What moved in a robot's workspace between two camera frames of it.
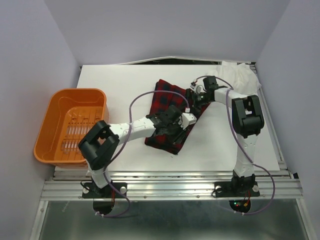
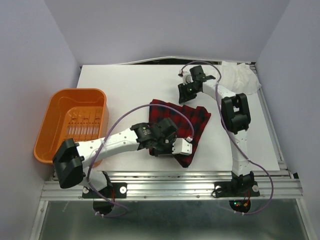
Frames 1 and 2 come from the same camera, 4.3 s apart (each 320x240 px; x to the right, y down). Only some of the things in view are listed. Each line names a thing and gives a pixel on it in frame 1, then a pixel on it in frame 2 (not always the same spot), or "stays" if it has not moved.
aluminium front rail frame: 173,184 stays
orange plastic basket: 71,114 stays
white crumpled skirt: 239,76 stays
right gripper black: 194,109 to 183,96
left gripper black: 174,139 to 172,139
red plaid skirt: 166,94 to 151,152
